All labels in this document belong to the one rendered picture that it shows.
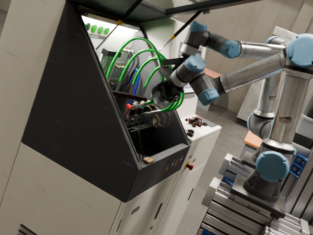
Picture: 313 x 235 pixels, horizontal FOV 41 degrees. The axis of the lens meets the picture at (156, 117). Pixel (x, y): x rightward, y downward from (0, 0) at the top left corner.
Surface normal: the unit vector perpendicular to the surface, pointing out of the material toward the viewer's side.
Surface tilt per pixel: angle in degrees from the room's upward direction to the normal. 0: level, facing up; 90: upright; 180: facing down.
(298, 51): 82
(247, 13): 90
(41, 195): 90
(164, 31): 90
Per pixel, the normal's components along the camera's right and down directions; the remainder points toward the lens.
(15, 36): -0.38, 0.08
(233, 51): 0.38, 0.36
